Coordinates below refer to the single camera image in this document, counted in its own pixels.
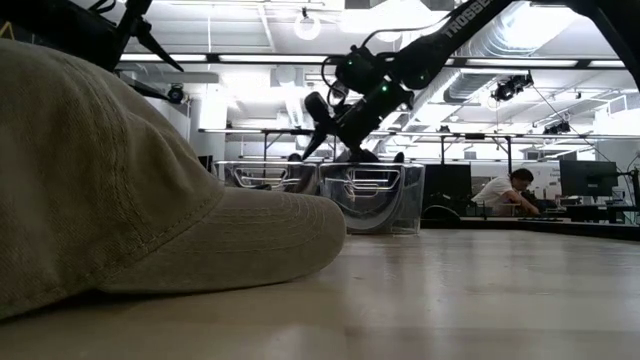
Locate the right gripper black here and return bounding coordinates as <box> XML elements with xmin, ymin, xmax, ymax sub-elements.
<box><xmin>299</xmin><ymin>92</ymin><xmax>415</xmax><ymax>164</ymax></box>

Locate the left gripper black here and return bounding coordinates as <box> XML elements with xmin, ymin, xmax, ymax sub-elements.
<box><xmin>94</xmin><ymin>0</ymin><xmax>185</xmax><ymax>74</ymax></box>

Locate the black ceiling spotlight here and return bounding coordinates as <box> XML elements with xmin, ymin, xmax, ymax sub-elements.
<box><xmin>165</xmin><ymin>83</ymin><xmax>187</xmax><ymax>106</ymax></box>

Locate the clear plastic bin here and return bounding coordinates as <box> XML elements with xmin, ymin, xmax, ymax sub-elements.
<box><xmin>317</xmin><ymin>161</ymin><xmax>426</xmax><ymax>236</ymax></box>
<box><xmin>214</xmin><ymin>159</ymin><xmax>321</xmax><ymax>197</ymax></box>

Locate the black computer monitor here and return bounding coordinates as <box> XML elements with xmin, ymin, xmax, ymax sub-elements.
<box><xmin>423</xmin><ymin>163</ymin><xmax>473</xmax><ymax>207</ymax></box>
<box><xmin>558</xmin><ymin>159</ymin><xmax>620</xmax><ymax>198</ymax></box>

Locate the round white ceiling lamp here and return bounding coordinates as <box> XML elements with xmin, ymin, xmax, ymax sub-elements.
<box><xmin>292</xmin><ymin>5</ymin><xmax>323</xmax><ymax>42</ymax></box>

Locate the black background workstation frame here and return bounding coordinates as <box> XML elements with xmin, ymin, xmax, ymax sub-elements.
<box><xmin>198</xmin><ymin>127</ymin><xmax>640</xmax><ymax>169</ymax></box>

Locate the black arched cable loop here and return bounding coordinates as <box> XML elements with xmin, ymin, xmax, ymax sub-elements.
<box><xmin>421</xmin><ymin>203</ymin><xmax>462</xmax><ymax>224</ymax></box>

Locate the black aluminium table frame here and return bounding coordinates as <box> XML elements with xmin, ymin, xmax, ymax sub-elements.
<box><xmin>422</xmin><ymin>217</ymin><xmax>640</xmax><ymax>243</ymax></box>

